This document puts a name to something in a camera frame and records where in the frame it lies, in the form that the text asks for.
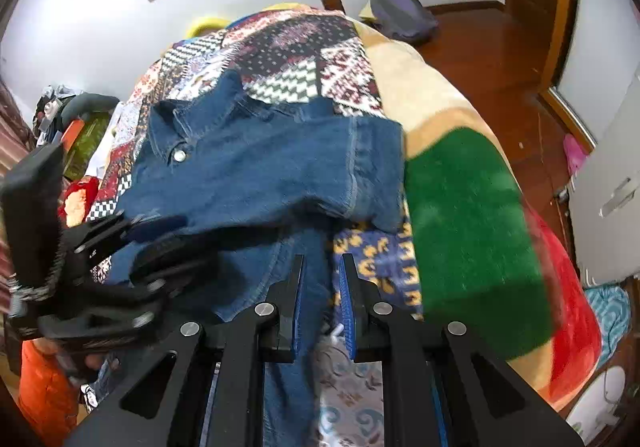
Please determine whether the green patterned storage box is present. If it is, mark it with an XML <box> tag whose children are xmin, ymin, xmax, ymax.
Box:
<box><xmin>63</xmin><ymin>112</ymin><xmax>111</xmax><ymax>182</ymax></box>

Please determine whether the grey backpack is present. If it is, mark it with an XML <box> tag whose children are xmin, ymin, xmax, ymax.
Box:
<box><xmin>370</xmin><ymin>0</ymin><xmax>438</xmax><ymax>44</ymax></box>

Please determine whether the grey neck pillow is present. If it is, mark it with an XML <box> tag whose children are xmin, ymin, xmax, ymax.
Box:
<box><xmin>60</xmin><ymin>92</ymin><xmax>119</xmax><ymax>132</ymax></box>

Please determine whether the green red fleece blanket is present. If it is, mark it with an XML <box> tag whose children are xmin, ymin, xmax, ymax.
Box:
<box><xmin>357</xmin><ymin>25</ymin><xmax>601</xmax><ymax>409</ymax></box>

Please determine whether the red plush toy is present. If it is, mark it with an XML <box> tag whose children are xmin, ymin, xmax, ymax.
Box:
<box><xmin>58</xmin><ymin>176</ymin><xmax>100</xmax><ymax>227</ymax></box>

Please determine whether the yellow headboard cushion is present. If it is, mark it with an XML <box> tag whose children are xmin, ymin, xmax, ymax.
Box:
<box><xmin>183</xmin><ymin>16</ymin><xmax>231</xmax><ymax>39</ymax></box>

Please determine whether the white sliding wardrobe door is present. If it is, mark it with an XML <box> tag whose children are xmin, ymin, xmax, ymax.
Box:
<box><xmin>558</xmin><ymin>0</ymin><xmax>639</xmax><ymax>287</ymax></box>

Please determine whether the orange shoe box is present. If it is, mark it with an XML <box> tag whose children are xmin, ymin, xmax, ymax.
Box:
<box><xmin>61</xmin><ymin>119</ymin><xmax>85</xmax><ymax>152</ymax></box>

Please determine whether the patchwork patterned bedspread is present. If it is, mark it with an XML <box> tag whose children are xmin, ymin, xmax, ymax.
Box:
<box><xmin>84</xmin><ymin>6</ymin><xmax>426</xmax><ymax>447</ymax></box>

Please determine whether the striped brown curtain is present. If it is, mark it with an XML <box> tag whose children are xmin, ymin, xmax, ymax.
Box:
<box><xmin>0</xmin><ymin>82</ymin><xmax>35</xmax><ymax>314</ymax></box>

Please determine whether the orange sleeve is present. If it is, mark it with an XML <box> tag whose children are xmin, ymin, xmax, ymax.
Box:
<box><xmin>17</xmin><ymin>340</ymin><xmax>79</xmax><ymax>446</ymax></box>

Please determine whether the blue denim jacket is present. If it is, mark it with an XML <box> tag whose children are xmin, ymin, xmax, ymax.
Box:
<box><xmin>117</xmin><ymin>70</ymin><xmax>404</xmax><ymax>446</ymax></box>

